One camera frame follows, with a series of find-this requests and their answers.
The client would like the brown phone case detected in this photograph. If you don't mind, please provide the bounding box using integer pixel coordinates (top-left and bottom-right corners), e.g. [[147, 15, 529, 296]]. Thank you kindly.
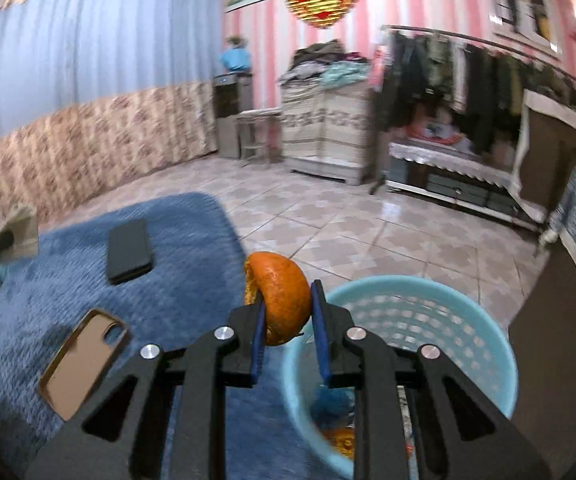
[[38, 308, 130, 422]]

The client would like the blue fluffy rug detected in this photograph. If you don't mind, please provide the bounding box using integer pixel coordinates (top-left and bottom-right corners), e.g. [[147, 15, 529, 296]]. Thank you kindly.
[[0, 193, 341, 479]]

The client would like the light blue plastic basket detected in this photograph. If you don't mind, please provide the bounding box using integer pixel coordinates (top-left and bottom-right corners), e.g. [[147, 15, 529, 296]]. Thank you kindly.
[[281, 275, 519, 479]]

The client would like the blue crumpled wrapper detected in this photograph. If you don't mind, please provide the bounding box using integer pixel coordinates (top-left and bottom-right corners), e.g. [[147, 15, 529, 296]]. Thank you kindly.
[[309, 387, 355, 430]]

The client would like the sofa with blue cover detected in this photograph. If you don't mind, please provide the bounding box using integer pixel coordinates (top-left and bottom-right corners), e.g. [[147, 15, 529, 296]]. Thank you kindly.
[[509, 168, 576, 479]]

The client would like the black notebook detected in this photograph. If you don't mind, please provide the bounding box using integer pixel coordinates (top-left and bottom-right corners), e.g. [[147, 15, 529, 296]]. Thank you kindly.
[[106, 219, 154, 285]]

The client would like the blue floral curtain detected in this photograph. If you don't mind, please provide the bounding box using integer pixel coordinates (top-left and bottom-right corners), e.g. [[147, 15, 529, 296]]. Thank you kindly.
[[0, 0, 222, 221]]

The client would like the low tv bench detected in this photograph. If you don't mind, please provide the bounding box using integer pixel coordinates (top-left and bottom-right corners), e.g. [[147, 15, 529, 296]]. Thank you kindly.
[[385, 141, 545, 232]]

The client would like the water dispenser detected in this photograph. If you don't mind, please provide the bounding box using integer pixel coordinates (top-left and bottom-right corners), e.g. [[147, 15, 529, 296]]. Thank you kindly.
[[213, 72, 253, 159]]

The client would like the small metal table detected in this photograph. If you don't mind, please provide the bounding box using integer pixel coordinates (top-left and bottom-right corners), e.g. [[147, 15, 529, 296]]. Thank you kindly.
[[235, 107, 281, 167]]

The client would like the brown armchair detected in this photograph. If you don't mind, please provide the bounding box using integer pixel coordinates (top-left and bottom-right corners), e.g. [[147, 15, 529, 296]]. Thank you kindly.
[[509, 90, 576, 224]]

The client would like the blue cloth on dispenser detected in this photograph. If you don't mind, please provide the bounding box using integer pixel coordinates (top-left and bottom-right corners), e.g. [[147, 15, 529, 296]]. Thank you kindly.
[[219, 47, 252, 73]]

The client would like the cloth covered cabinet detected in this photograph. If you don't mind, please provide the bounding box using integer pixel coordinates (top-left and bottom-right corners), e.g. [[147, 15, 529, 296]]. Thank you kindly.
[[280, 80, 376, 185]]

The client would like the clothes rack with garments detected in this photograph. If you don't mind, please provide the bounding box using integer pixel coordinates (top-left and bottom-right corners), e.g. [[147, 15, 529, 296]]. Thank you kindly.
[[373, 27, 576, 182]]

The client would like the pile of clothes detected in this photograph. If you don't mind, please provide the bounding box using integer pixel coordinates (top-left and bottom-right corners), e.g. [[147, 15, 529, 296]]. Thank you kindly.
[[277, 39, 369, 89]]

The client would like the framed wedding photo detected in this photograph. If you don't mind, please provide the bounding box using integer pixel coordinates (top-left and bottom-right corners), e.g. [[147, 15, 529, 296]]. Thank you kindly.
[[489, 0, 562, 58]]

